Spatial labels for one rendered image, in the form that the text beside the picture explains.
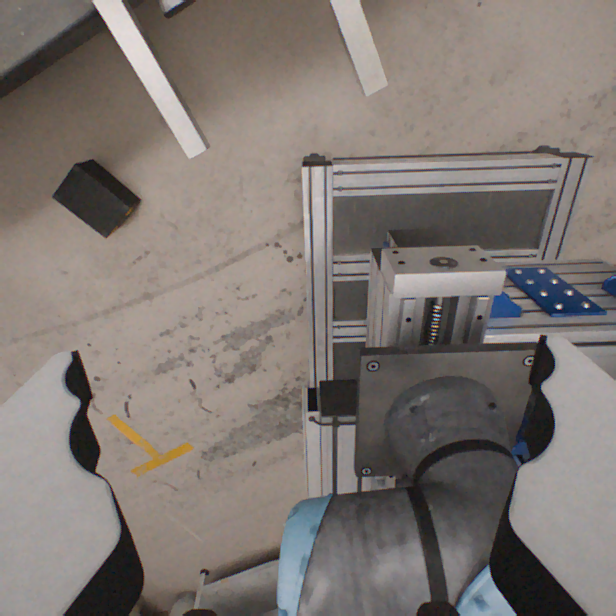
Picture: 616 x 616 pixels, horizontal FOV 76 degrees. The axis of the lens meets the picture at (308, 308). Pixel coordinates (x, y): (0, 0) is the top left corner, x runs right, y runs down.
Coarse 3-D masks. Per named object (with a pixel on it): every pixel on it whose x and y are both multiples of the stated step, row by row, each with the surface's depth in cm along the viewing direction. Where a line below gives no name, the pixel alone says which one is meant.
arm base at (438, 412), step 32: (416, 384) 49; (448, 384) 48; (480, 384) 49; (416, 416) 48; (448, 416) 45; (480, 416) 45; (416, 448) 45; (448, 448) 42; (480, 448) 41; (416, 480) 44
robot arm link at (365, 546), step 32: (320, 512) 38; (352, 512) 37; (384, 512) 37; (288, 544) 36; (320, 544) 35; (352, 544) 35; (384, 544) 35; (416, 544) 34; (288, 576) 34; (320, 576) 34; (352, 576) 34; (384, 576) 34; (416, 576) 33; (288, 608) 34; (320, 608) 33; (352, 608) 32; (384, 608) 32; (416, 608) 33
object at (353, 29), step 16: (336, 0) 45; (352, 0) 45; (336, 16) 46; (352, 16) 46; (352, 32) 46; (368, 32) 46; (352, 48) 47; (368, 48) 47; (352, 64) 49; (368, 64) 48; (368, 80) 49; (384, 80) 49
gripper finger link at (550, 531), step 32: (544, 352) 10; (576, 352) 10; (544, 384) 9; (576, 384) 9; (608, 384) 9; (544, 416) 8; (576, 416) 8; (608, 416) 8; (544, 448) 8; (576, 448) 7; (608, 448) 7; (544, 480) 7; (576, 480) 7; (608, 480) 7; (512, 512) 6; (544, 512) 6; (576, 512) 6; (608, 512) 6; (512, 544) 6; (544, 544) 6; (576, 544) 6; (608, 544) 6; (512, 576) 6; (544, 576) 6; (576, 576) 5; (608, 576) 5; (512, 608) 6; (544, 608) 6; (576, 608) 5; (608, 608) 5
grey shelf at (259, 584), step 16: (240, 576) 238; (256, 576) 238; (272, 576) 238; (208, 592) 246; (224, 592) 246; (240, 592) 246; (256, 592) 247; (272, 592) 247; (208, 608) 248; (224, 608) 256; (240, 608) 256; (256, 608) 256; (272, 608) 257
